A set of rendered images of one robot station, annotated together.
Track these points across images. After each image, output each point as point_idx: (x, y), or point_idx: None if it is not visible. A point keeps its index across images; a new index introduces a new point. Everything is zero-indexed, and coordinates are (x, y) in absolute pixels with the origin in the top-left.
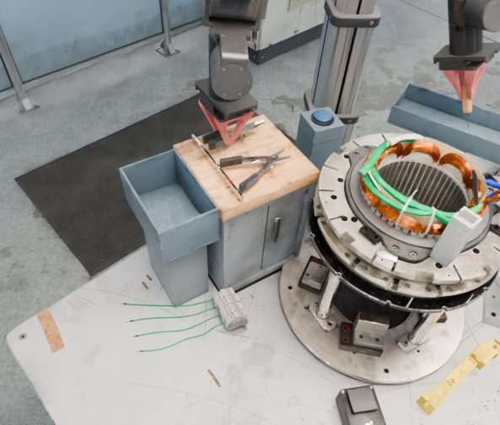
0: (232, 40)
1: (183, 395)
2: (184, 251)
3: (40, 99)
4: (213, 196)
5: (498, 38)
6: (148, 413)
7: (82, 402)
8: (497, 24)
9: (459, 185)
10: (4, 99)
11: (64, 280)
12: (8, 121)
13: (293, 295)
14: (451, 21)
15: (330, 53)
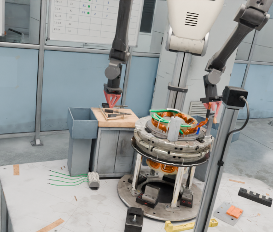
0: (114, 61)
1: (59, 199)
2: (80, 136)
3: (45, 142)
4: (98, 118)
5: None
6: (42, 200)
7: (17, 190)
8: (214, 81)
9: None
10: (27, 139)
11: None
12: (25, 147)
13: (124, 183)
14: (204, 84)
15: (167, 101)
